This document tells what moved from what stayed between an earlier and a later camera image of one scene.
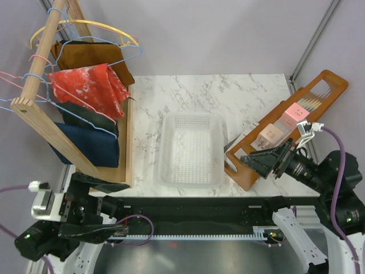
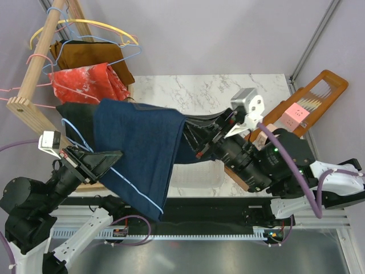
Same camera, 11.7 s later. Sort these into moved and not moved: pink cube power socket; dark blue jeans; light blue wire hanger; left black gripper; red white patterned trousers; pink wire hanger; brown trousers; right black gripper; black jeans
Moved: pink wire hanger; right black gripper; dark blue jeans; light blue wire hanger; left black gripper
Not moved: red white patterned trousers; black jeans; pink cube power socket; brown trousers
